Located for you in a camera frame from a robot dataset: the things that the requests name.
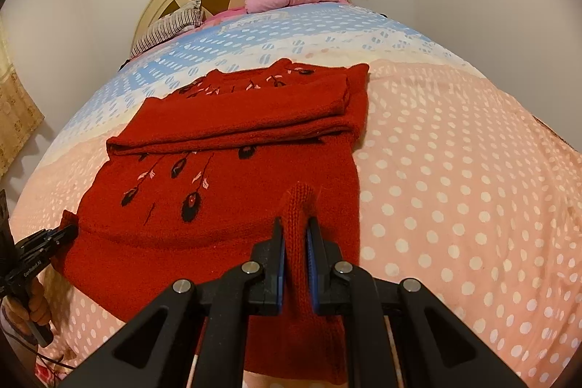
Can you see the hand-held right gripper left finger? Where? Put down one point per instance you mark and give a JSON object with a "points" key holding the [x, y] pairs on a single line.
{"points": [[281, 274]]}

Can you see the person's left hand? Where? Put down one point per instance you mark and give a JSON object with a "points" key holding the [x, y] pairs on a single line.
{"points": [[40, 310]]}

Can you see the red embroidered knit sweater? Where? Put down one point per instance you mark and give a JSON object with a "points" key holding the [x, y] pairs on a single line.
{"points": [[227, 206]]}

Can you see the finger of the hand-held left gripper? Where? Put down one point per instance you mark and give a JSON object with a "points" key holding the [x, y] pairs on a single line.
{"points": [[63, 235]]}

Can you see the polka dot blanket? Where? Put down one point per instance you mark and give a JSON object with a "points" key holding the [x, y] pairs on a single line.
{"points": [[454, 188]]}

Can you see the striped pillow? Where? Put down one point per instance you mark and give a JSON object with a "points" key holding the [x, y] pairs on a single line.
{"points": [[168, 26]]}

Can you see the pink bed sheet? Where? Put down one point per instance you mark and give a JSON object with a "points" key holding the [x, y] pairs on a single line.
{"points": [[225, 14]]}

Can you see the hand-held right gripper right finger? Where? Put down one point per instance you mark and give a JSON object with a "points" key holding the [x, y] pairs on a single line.
{"points": [[310, 274]]}

